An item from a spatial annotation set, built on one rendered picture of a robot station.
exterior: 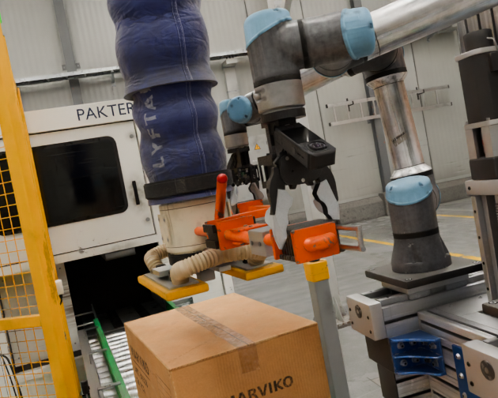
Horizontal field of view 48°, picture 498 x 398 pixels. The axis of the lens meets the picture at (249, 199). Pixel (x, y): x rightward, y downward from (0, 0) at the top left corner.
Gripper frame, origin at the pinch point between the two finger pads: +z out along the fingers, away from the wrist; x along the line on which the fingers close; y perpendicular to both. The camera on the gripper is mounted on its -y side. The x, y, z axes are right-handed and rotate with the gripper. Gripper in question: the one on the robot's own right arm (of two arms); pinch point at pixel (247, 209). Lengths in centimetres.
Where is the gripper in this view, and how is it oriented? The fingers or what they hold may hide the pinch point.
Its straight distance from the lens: 179.9
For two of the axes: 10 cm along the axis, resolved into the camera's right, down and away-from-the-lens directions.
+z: 1.8, 9.8, 0.5
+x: 9.1, -1.8, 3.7
